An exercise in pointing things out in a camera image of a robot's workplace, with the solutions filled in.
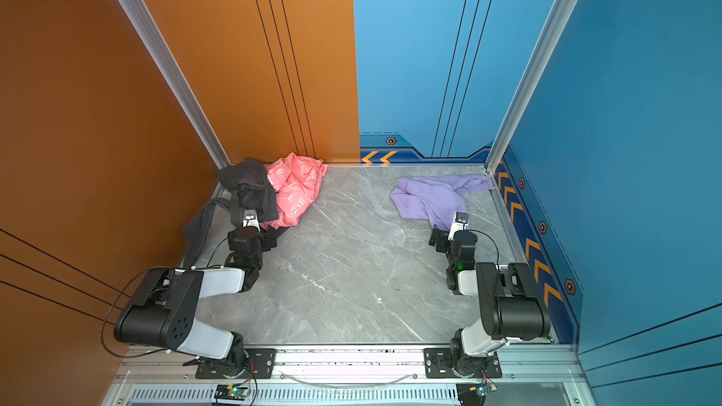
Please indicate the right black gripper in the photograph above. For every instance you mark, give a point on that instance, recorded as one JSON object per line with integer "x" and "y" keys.
{"x": 441, "y": 247}

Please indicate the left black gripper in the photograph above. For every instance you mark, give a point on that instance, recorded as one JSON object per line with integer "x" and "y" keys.
{"x": 268, "y": 241}

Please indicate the purple cloth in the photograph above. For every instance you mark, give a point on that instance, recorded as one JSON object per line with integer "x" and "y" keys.
{"x": 437, "y": 198}

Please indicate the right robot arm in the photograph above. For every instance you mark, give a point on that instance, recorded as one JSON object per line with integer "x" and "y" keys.
{"x": 510, "y": 309}

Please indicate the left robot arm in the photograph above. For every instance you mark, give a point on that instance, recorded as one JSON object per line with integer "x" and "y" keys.
{"x": 162, "y": 312}

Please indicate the dark grey cloth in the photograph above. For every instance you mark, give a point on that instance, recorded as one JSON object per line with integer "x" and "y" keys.
{"x": 250, "y": 189}

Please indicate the pink patterned cloth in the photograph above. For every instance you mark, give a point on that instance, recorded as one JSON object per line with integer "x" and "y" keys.
{"x": 297, "y": 181}

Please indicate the left green circuit board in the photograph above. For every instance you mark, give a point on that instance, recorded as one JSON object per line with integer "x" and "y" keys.
{"x": 232, "y": 395}

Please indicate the green circuit board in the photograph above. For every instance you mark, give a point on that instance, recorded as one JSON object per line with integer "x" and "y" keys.
{"x": 474, "y": 394}
{"x": 232, "y": 395}

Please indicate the right green circuit board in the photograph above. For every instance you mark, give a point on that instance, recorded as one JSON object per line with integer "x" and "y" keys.
{"x": 474, "y": 394}

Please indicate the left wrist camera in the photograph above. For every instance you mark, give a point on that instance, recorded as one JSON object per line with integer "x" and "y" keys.
{"x": 250, "y": 219}

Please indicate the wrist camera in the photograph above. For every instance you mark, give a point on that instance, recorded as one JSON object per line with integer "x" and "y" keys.
{"x": 250, "y": 219}
{"x": 459, "y": 223}

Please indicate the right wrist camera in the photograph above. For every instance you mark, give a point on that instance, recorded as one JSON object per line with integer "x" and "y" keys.
{"x": 459, "y": 223}

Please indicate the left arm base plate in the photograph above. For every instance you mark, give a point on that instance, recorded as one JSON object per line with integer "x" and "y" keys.
{"x": 256, "y": 363}

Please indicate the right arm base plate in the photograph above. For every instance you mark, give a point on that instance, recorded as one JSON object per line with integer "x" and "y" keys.
{"x": 441, "y": 363}

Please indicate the front aluminium rail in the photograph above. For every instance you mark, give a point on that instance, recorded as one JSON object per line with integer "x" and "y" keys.
{"x": 356, "y": 374}

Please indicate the right aluminium frame post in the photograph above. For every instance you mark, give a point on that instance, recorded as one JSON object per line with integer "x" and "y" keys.
{"x": 555, "y": 24}

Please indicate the aluminium frame post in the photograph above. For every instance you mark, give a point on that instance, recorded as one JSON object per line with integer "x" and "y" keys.
{"x": 555, "y": 24}
{"x": 150, "y": 34}

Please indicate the left aluminium frame post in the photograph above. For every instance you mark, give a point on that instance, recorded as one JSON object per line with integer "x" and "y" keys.
{"x": 150, "y": 34}

